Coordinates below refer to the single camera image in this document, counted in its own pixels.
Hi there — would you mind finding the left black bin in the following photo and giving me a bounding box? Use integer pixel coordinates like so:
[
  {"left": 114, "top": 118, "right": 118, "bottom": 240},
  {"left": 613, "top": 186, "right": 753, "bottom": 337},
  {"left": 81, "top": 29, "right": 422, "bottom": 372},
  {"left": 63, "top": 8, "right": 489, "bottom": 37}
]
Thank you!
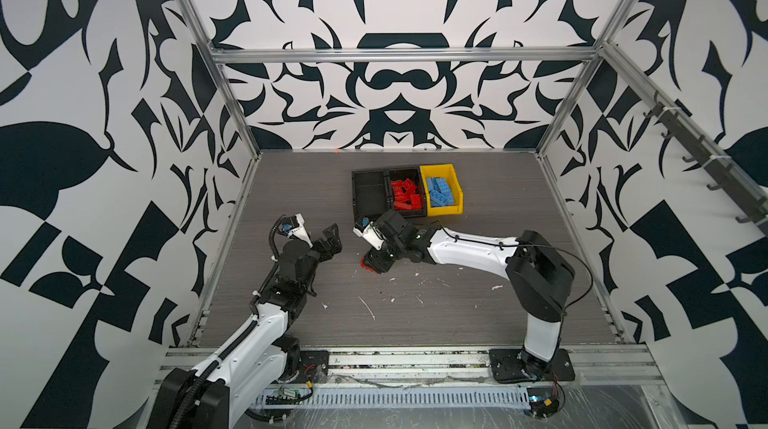
[{"left": 351, "top": 169, "right": 392, "bottom": 222}]

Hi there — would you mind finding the red lego cluster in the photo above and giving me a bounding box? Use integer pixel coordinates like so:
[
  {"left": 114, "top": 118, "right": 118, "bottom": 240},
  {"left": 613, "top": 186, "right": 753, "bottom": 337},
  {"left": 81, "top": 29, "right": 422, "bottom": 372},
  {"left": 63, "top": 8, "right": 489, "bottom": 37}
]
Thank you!
[{"left": 391, "top": 178, "right": 423, "bottom": 211}]

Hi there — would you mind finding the electronics board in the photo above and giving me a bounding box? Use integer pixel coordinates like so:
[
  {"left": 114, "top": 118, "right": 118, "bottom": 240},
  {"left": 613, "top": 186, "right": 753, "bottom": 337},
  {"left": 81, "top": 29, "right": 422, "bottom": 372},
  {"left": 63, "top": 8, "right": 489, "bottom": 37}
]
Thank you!
[
  {"left": 525, "top": 391, "right": 564, "bottom": 420},
  {"left": 264, "top": 383, "right": 314, "bottom": 405}
]

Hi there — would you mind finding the red lego small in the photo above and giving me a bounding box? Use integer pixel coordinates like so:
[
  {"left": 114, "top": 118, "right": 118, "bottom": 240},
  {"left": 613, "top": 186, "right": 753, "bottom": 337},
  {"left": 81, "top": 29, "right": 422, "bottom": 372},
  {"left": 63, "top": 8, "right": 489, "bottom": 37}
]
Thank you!
[{"left": 360, "top": 257, "right": 377, "bottom": 273}]

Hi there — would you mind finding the middle black bin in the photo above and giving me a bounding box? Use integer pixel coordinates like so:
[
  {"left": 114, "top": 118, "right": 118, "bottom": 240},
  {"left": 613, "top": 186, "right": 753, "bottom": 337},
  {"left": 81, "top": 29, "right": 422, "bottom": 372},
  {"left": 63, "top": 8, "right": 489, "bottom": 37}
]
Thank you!
[{"left": 387, "top": 166, "right": 427, "bottom": 218}]

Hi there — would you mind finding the yellow bin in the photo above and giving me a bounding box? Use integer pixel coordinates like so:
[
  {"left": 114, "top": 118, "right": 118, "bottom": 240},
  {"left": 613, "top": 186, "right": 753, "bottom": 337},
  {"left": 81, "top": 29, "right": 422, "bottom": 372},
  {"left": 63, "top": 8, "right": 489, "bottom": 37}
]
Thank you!
[{"left": 419, "top": 164, "right": 464, "bottom": 217}]

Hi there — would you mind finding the left electronics board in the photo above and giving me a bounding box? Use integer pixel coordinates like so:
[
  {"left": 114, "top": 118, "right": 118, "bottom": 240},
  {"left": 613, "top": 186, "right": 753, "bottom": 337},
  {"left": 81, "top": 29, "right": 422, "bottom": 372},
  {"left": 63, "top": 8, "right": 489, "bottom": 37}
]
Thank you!
[{"left": 264, "top": 383, "right": 314, "bottom": 405}]

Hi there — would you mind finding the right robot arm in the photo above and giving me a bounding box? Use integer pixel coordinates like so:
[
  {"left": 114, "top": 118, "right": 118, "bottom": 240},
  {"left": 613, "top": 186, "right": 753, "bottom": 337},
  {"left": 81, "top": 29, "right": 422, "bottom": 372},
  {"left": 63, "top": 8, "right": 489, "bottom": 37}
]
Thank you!
[{"left": 353, "top": 210, "right": 576, "bottom": 380}]

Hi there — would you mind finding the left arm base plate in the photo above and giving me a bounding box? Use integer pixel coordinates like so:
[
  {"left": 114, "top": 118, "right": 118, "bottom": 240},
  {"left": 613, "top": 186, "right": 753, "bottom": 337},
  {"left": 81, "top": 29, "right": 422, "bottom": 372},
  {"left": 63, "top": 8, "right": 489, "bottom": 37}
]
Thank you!
[{"left": 279, "top": 350, "right": 330, "bottom": 384}]

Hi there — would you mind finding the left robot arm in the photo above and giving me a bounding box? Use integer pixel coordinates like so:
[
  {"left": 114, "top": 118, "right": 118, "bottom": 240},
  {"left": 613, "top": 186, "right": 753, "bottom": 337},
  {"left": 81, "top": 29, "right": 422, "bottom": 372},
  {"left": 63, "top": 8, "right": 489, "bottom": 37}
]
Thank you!
[{"left": 147, "top": 215, "right": 342, "bottom": 428}]

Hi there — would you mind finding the black bin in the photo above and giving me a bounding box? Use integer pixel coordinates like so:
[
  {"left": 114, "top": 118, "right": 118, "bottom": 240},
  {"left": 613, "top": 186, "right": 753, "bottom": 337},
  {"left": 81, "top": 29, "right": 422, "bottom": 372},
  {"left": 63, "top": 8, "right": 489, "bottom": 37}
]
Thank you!
[
  {"left": 351, "top": 169, "right": 392, "bottom": 222},
  {"left": 387, "top": 166, "right": 427, "bottom": 218}
]

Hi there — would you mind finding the aluminium front rail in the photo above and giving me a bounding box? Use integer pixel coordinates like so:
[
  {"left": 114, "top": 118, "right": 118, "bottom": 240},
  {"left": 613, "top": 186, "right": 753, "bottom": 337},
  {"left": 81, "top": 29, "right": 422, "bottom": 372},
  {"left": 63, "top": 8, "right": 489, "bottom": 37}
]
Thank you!
[{"left": 161, "top": 343, "right": 667, "bottom": 388}]

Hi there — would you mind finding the blue lego bottom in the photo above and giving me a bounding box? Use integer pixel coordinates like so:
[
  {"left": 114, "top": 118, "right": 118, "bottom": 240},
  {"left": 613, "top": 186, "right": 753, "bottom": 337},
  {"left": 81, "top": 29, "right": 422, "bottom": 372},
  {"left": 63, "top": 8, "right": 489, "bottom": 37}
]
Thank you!
[{"left": 426, "top": 177, "right": 455, "bottom": 208}]

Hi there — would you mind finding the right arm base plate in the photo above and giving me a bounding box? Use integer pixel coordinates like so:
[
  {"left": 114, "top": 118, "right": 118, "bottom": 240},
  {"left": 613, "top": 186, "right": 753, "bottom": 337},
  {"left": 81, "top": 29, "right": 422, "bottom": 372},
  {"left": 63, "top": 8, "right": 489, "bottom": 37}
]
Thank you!
[{"left": 488, "top": 348, "right": 576, "bottom": 384}]

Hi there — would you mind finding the right electronics board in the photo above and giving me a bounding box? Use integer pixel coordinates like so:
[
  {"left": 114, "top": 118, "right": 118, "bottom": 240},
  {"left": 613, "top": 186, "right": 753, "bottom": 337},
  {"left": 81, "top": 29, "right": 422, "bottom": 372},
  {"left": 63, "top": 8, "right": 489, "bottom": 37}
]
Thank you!
[{"left": 525, "top": 391, "right": 564, "bottom": 420}]

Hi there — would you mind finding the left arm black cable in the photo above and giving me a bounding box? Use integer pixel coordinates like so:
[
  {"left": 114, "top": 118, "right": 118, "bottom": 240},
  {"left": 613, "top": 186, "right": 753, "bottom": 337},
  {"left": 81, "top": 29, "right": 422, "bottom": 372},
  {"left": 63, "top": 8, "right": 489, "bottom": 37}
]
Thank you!
[{"left": 267, "top": 215, "right": 289, "bottom": 262}]

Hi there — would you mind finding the white cable duct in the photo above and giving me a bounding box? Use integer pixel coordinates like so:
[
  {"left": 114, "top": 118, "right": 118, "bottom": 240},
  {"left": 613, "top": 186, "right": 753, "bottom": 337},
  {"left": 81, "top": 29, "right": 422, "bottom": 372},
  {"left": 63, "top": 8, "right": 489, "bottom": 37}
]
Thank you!
[{"left": 251, "top": 387, "right": 530, "bottom": 410}]

